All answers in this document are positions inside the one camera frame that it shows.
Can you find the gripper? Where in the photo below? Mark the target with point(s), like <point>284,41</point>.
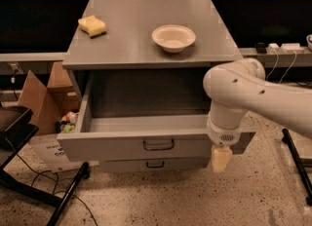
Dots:
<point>224,136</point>

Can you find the grey top drawer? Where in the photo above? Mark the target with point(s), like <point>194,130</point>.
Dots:
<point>145,114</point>

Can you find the grey drawer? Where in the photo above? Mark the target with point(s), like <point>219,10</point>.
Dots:
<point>188,163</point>
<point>145,114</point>

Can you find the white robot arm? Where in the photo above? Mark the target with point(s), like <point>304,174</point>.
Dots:
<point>238,87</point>

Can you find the grey bottom drawer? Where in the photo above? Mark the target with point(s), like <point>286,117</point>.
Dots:
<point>188,163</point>

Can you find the grey drawer cabinet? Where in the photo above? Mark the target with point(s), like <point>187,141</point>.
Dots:
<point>128,44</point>

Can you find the black stand leg right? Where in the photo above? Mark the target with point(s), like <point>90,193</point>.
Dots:
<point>300,164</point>

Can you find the black adapter on ledge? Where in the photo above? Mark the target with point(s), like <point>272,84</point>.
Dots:
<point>260,48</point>

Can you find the white paper bowl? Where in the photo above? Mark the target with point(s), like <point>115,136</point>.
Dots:
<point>173,38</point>

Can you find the white power strip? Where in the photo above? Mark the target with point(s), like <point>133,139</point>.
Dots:
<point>285,48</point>

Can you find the colourful items in box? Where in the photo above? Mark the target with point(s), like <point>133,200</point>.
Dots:
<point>67,123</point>

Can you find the brown cardboard box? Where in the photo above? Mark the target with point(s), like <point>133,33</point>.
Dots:
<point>49,103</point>

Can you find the yellow sponge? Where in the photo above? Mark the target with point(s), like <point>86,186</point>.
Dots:
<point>92,25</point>

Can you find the black stand left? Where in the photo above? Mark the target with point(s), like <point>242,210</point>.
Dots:
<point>15,131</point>

